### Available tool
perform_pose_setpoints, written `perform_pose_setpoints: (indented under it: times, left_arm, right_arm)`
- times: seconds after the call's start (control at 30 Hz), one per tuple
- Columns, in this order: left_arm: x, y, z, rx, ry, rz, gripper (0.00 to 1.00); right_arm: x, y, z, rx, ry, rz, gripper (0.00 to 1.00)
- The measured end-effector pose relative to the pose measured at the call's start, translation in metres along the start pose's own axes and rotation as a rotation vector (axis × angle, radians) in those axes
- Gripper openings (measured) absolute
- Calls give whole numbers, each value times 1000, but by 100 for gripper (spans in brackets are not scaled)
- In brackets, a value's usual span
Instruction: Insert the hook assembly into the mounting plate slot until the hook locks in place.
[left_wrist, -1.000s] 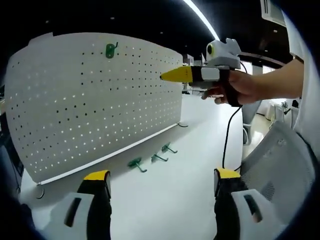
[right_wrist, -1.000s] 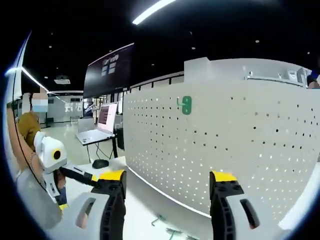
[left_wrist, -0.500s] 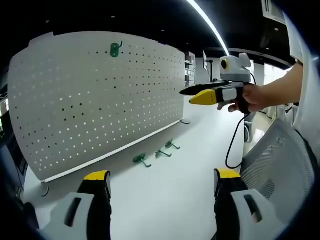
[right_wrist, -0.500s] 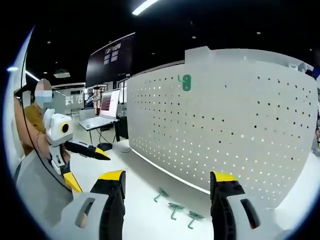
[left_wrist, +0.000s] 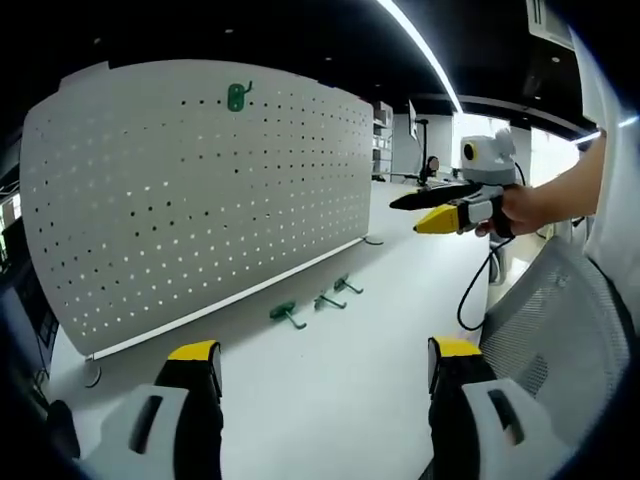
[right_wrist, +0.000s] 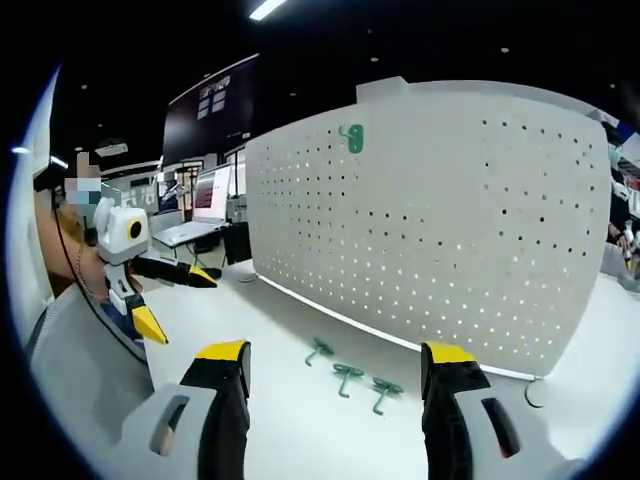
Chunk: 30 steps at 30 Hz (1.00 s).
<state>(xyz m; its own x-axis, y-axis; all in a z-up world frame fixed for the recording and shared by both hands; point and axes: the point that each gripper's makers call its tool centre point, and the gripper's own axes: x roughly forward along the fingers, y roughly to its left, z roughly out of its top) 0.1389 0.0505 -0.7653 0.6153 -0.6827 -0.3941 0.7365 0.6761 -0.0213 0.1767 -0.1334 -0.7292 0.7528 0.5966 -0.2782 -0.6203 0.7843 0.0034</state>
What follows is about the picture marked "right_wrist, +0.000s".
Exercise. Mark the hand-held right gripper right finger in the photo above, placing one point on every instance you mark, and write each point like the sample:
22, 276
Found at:
490, 435

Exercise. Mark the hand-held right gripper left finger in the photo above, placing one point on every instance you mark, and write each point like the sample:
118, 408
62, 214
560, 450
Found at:
170, 430

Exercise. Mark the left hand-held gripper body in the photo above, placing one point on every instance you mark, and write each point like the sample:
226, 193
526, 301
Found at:
120, 235

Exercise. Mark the green hook assembly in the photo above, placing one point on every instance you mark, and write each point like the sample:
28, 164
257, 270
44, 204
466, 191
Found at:
320, 349
346, 377
385, 392
355, 137

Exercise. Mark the white perforated mounting plate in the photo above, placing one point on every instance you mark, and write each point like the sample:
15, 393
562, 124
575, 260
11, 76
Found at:
425, 240

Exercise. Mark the person's left hand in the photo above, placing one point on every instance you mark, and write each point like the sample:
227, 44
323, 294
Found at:
97, 277

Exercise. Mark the round desk grommet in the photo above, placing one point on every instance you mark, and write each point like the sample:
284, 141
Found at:
247, 277
534, 395

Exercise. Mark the open laptop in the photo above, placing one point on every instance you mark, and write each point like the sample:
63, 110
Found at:
200, 210

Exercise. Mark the grey mesh office chair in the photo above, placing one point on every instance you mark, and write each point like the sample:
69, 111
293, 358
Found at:
85, 370

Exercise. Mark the ceiling light strip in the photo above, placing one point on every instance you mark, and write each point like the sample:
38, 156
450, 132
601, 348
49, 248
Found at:
267, 9

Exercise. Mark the white desk partition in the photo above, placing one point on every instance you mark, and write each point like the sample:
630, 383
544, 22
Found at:
382, 89

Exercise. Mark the large dark wall screen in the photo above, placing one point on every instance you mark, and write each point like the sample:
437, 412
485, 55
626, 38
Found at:
215, 110

